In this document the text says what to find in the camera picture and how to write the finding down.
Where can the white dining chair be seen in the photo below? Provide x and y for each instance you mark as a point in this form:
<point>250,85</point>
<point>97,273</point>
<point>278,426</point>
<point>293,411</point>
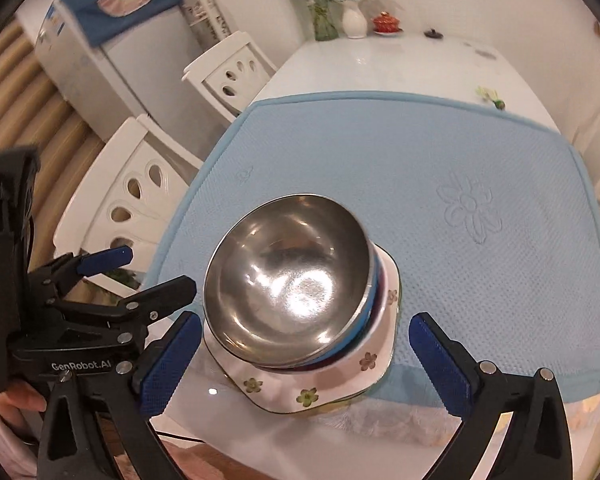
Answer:
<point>240,47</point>
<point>130,160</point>

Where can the person's left hand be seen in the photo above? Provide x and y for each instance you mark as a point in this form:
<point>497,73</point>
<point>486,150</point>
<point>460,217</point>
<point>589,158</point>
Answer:
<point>22,397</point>

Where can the leaf print octagonal plate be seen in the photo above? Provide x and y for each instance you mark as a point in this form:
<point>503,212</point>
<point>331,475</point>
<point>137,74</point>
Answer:
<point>280,390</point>

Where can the small green plastic toy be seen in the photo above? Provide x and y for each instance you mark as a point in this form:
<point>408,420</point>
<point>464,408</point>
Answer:
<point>499,105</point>

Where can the green glass vase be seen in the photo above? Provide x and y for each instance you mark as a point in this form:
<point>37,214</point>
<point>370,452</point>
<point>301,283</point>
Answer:
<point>325,27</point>

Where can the blue cloth cover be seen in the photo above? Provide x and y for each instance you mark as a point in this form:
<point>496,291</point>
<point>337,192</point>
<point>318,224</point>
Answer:
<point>95,25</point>

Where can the blue textured table mat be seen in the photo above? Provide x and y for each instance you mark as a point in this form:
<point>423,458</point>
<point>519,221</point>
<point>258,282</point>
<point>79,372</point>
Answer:
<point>430,160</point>

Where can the white ceramic vase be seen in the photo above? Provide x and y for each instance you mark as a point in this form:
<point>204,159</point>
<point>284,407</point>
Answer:
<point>353,22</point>

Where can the grey refrigerator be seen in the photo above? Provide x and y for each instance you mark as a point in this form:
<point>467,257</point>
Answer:
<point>145,60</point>

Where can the blue steel bowl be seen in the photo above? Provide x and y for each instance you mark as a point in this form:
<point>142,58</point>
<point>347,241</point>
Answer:
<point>375,280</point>

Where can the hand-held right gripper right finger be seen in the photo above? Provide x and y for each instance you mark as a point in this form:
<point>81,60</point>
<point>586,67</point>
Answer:
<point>440,360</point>

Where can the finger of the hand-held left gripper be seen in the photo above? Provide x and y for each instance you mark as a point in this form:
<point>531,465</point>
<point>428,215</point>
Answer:
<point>105,260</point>
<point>155,295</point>

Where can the red lidded cup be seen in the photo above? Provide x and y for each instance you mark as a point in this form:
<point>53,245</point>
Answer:
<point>386,22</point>

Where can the small black lid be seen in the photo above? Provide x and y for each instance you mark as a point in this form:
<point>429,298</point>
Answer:
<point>433,34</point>

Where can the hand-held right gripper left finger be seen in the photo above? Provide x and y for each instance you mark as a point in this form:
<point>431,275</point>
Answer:
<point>172,360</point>

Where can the beige striped fabric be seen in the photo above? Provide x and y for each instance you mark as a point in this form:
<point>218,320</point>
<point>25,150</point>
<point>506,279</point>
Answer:
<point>30,110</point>

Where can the person's left forearm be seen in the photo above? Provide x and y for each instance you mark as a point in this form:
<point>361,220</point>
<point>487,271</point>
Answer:
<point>0,450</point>

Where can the plain steel bowl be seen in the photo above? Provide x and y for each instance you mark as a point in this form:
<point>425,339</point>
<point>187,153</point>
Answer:
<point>280,270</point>

